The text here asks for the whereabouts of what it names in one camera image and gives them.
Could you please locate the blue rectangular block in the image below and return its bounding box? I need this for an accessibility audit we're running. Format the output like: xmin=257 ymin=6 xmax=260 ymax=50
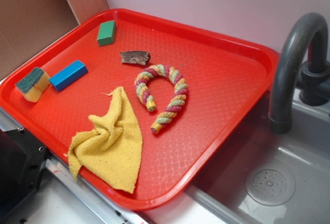
xmin=49 ymin=60 xmax=88 ymax=91

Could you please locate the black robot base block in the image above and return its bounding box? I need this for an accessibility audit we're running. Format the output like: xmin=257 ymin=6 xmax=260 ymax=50
xmin=1 ymin=129 xmax=48 ymax=223

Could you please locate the brown cardboard panel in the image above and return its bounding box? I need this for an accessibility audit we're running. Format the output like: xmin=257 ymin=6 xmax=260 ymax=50
xmin=1 ymin=0 xmax=108 ymax=79

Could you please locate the grey toy faucet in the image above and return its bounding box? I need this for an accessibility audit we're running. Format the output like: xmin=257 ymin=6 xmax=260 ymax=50
xmin=269 ymin=12 xmax=329 ymax=134

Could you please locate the yellow cloth rag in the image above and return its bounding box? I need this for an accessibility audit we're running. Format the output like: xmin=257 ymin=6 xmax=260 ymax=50
xmin=68 ymin=87 xmax=143 ymax=194

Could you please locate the red plastic tray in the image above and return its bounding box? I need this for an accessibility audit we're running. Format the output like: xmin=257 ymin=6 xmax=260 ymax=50
xmin=1 ymin=9 xmax=278 ymax=211

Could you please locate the yellow green scrub sponge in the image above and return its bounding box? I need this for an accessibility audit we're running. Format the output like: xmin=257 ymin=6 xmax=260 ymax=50
xmin=15 ymin=67 xmax=51 ymax=103

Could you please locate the round sink drain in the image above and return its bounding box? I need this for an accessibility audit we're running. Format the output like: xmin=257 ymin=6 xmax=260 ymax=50
xmin=245 ymin=164 xmax=295 ymax=206

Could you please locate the green rectangular block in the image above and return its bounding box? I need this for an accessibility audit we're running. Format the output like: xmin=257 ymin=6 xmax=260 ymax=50
xmin=97 ymin=20 xmax=117 ymax=46

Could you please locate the grey plastic sink basin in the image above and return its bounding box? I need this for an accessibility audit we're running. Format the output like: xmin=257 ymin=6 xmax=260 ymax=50
xmin=186 ymin=94 xmax=329 ymax=223

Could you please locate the brown wood bark piece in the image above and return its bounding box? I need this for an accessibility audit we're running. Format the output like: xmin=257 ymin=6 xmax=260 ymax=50
xmin=120 ymin=50 xmax=151 ymax=66

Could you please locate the multicolour twisted rope toy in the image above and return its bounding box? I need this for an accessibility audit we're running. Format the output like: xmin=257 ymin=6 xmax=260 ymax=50
xmin=134 ymin=64 xmax=189 ymax=134

